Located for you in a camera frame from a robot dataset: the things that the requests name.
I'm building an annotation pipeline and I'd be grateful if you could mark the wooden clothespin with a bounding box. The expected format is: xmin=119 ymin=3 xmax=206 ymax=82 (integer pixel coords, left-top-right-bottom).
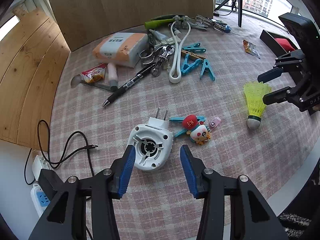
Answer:
xmin=181 ymin=49 xmax=207 ymax=60

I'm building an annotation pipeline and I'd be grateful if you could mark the pink badge clip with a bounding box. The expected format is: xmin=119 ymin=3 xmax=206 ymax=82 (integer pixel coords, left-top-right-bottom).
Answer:
xmin=209 ymin=117 xmax=222 ymax=132

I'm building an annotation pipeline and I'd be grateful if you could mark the light wooden board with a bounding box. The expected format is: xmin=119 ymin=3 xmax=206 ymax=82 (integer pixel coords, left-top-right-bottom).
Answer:
xmin=45 ymin=0 xmax=217 ymax=52

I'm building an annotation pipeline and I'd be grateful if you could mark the grey coiled cable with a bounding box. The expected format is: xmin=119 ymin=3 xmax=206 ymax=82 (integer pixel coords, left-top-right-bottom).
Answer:
xmin=195 ymin=15 xmax=227 ymax=30

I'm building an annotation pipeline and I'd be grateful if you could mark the yellow shuttlecock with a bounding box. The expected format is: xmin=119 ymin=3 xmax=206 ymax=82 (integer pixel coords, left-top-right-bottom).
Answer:
xmin=244 ymin=81 xmax=272 ymax=130

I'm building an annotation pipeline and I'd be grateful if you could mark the white plug-in device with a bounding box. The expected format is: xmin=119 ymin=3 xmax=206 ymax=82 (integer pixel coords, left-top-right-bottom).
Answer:
xmin=126 ymin=108 xmax=173 ymax=172

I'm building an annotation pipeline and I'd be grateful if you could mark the red beanbag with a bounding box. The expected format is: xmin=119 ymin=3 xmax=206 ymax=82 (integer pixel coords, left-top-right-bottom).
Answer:
xmin=274 ymin=37 xmax=297 ymax=53

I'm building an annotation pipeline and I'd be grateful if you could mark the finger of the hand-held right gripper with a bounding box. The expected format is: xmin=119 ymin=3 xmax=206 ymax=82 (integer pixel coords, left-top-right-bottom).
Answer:
xmin=263 ymin=86 xmax=300 ymax=105
xmin=257 ymin=50 xmax=306 ymax=83

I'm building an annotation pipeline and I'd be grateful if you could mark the white power strip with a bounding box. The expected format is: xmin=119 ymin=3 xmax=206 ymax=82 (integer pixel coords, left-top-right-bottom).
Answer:
xmin=30 ymin=183 xmax=52 ymax=218

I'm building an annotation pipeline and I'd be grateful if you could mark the wooden slat panel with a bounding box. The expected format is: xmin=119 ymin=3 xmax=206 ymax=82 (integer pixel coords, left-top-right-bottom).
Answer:
xmin=0 ymin=7 xmax=72 ymax=153

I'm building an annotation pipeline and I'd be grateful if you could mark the pink plaid cloth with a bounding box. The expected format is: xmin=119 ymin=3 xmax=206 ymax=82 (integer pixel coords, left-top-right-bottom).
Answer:
xmin=50 ymin=10 xmax=320 ymax=230

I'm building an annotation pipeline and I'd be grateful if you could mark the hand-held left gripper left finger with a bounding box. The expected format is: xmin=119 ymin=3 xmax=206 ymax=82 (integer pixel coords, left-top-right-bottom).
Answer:
xmin=29 ymin=144 xmax=137 ymax=240

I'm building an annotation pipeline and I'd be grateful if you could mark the pink bottle grey cap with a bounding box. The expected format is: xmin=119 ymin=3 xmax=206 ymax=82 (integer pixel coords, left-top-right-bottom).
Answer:
xmin=107 ymin=62 xmax=118 ymax=92

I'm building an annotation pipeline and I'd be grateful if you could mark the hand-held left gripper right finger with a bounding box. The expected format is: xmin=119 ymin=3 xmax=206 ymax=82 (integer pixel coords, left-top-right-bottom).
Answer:
xmin=180 ymin=144 xmax=289 ymax=240

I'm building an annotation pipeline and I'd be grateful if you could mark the ring light on black tripod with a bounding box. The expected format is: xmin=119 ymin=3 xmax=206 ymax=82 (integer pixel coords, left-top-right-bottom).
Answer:
xmin=214 ymin=0 xmax=260 ymax=28

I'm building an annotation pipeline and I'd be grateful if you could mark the black tray container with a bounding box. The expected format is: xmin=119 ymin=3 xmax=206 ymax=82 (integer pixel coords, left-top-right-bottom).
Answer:
xmin=259 ymin=29 xmax=304 ymax=80

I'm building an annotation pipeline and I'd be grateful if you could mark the black power adapter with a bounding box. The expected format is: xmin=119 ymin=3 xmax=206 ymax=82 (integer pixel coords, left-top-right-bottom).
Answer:
xmin=39 ymin=169 xmax=65 ymax=200

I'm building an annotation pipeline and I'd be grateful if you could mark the red white creamer sachet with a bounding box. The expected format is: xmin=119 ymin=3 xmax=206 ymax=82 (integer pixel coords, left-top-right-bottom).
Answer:
xmin=81 ymin=64 xmax=107 ymax=84

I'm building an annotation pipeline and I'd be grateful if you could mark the white charger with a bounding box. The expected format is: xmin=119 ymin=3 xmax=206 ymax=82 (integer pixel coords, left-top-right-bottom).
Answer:
xmin=32 ymin=154 xmax=50 ymax=182

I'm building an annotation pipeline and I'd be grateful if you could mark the grey metal spoon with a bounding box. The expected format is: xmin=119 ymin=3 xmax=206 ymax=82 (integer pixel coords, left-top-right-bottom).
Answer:
xmin=71 ymin=75 xmax=112 ymax=92

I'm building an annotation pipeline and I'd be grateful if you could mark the light green plastic tool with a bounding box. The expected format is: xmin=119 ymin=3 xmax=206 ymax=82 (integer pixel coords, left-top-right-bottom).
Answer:
xmin=144 ymin=15 xmax=186 ymax=29

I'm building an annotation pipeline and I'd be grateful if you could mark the teal flat packet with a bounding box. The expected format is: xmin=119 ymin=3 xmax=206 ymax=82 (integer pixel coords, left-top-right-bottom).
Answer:
xmin=151 ymin=14 xmax=186 ymax=22

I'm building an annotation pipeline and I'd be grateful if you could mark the cartoon doll keychain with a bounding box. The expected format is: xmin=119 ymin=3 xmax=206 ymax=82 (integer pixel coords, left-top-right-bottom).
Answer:
xmin=182 ymin=114 xmax=212 ymax=145

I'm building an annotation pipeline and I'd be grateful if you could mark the grey tube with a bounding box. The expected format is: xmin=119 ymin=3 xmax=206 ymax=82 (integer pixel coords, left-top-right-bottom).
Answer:
xmin=149 ymin=29 xmax=169 ymax=40

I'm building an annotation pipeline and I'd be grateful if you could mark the small orange snack packet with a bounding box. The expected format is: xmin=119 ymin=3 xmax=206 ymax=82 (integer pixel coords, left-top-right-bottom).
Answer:
xmin=242 ymin=39 xmax=261 ymax=59

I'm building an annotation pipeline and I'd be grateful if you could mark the white orange tissue pack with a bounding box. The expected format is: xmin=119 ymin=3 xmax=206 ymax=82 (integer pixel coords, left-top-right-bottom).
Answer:
xmin=92 ymin=32 xmax=148 ymax=68

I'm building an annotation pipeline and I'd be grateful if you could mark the black usb cable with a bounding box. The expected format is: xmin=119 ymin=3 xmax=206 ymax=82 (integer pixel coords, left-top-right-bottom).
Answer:
xmin=24 ymin=119 xmax=99 ymax=185

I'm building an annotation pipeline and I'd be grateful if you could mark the white cable hook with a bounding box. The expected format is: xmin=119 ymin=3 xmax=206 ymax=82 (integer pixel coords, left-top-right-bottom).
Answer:
xmin=169 ymin=15 xmax=192 ymax=84

